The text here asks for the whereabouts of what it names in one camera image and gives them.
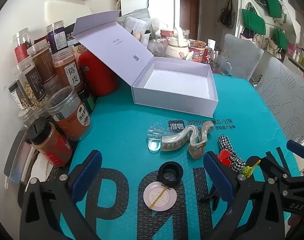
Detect instant noodle cup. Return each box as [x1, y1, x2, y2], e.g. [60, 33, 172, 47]
[188, 40, 207, 63]

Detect green tote bag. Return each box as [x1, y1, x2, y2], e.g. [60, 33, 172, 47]
[273, 27, 288, 50]
[242, 9, 266, 34]
[263, 0, 284, 18]

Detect grey flat tin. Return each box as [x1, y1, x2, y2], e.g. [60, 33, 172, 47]
[4, 129, 35, 183]

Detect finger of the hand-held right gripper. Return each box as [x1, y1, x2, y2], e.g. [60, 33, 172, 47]
[247, 151, 294, 182]
[287, 140, 304, 159]

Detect red drink can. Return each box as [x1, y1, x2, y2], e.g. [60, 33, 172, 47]
[204, 47, 214, 64]

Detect black-lid spice shaker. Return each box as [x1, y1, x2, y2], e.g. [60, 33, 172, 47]
[26, 117, 72, 167]

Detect clear jar reddish-brown powder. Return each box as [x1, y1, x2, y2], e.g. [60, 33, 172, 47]
[47, 85, 92, 140]

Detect red canister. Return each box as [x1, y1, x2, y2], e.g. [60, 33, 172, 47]
[78, 50, 119, 97]

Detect clear hair clip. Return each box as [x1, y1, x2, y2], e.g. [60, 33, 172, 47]
[146, 122, 165, 153]

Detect small green jar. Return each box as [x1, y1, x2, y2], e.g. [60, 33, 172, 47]
[78, 90, 96, 115]

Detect pearl wavy hair claw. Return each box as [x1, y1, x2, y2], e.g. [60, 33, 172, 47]
[161, 124, 212, 160]

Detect white fridge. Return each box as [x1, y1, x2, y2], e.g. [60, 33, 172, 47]
[120, 0, 180, 30]

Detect glass mug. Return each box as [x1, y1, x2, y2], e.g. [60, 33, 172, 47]
[209, 50, 233, 77]

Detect pink cup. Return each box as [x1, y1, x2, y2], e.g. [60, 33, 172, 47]
[160, 29, 174, 40]

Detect black hair tie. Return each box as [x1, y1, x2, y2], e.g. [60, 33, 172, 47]
[158, 162, 184, 187]

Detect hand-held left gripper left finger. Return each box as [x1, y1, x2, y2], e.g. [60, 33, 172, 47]
[19, 150, 104, 240]

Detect clear jar brown granules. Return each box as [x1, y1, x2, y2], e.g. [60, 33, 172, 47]
[27, 40, 57, 84]

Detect cream teapot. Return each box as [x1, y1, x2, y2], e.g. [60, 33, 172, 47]
[166, 27, 191, 58]

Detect checkered scrunchie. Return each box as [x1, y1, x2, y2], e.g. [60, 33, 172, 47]
[218, 134, 246, 172]

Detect thin yellow rubber band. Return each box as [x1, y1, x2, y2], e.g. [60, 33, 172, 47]
[149, 187, 170, 209]

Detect brown door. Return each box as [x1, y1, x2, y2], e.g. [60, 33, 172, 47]
[171, 0, 200, 40]

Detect clear jar beans dark label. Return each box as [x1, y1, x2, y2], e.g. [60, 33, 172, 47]
[15, 56, 47, 109]

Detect grey leaf-pattern chair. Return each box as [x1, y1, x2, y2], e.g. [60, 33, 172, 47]
[221, 34, 265, 82]
[256, 56, 304, 143]

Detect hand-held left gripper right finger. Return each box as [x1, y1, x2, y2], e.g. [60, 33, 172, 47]
[203, 151, 286, 240]

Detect yellow-green hairpin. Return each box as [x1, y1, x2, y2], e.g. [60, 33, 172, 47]
[240, 159, 261, 177]

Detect dark hanging bag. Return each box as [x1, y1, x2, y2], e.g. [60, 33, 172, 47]
[218, 0, 234, 28]

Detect white gift box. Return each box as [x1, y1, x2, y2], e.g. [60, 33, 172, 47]
[72, 10, 219, 118]

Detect red flower hair clip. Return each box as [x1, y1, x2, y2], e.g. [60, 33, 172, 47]
[218, 149, 231, 167]

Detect clear jar white label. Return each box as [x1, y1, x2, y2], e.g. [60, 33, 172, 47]
[52, 47, 85, 93]

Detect clear jar purple label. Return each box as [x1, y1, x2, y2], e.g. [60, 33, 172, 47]
[46, 22, 67, 54]

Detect clear jar red label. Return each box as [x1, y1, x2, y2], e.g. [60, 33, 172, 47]
[13, 28, 32, 63]

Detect printed paper packet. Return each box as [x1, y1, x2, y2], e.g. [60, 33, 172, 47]
[123, 16, 152, 34]

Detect teal bubble mailer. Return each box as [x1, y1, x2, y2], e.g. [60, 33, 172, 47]
[59, 74, 304, 240]

